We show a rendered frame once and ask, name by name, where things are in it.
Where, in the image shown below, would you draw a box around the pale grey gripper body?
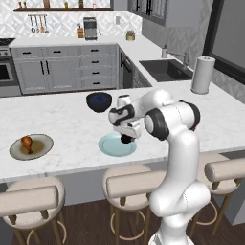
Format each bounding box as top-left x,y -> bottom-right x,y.
112,120 -> 144,141

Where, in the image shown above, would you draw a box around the dark avocado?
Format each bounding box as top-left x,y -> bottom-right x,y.
120,134 -> 133,145

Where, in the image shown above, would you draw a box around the dark blue bowl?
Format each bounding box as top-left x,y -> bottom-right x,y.
85,91 -> 113,114

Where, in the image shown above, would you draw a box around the brown chicken drumstick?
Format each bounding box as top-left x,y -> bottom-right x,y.
20,135 -> 34,155

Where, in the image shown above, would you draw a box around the light blue plate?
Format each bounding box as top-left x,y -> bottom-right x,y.
98,131 -> 138,158

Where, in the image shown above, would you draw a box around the grey cupboards under sink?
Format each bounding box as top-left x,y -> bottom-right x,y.
131,64 -> 153,89

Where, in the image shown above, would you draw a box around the beige bar stool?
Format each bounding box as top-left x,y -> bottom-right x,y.
0,176 -> 68,245
101,164 -> 168,245
188,152 -> 245,239

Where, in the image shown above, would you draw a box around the black dishwasher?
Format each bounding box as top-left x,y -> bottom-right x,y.
118,50 -> 135,90

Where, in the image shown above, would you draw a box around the dark sink basin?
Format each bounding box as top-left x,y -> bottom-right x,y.
139,58 -> 194,83

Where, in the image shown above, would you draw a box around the silver tap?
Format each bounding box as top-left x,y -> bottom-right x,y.
167,50 -> 191,70

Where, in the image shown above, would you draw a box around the white paper towel roll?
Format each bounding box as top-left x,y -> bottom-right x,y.
190,56 -> 216,96

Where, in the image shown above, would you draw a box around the grey cupboard run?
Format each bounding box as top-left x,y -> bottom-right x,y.
9,43 -> 120,96

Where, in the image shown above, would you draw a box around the grey-brown plate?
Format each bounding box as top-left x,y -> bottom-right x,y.
9,133 -> 55,162

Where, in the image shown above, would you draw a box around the small potted plant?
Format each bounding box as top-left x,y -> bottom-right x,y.
125,30 -> 137,42

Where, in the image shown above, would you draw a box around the silver coffee machine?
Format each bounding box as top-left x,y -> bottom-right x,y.
82,16 -> 99,42

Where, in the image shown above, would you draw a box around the wooden knife block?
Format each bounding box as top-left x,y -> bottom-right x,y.
76,23 -> 85,39

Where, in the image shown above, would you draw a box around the black framed window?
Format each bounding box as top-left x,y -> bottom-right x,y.
202,0 -> 245,86

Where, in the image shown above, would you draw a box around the silver oven with hob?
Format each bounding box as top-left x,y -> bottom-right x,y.
0,37 -> 22,98

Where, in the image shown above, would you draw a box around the grey wall cupboards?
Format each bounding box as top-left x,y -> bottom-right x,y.
126,0 -> 170,28

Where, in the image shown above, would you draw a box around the dark wooden wall shelf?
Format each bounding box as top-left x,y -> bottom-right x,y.
12,7 -> 115,13

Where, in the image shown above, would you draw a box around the rail with hanging tools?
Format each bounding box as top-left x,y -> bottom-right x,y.
27,13 -> 50,35

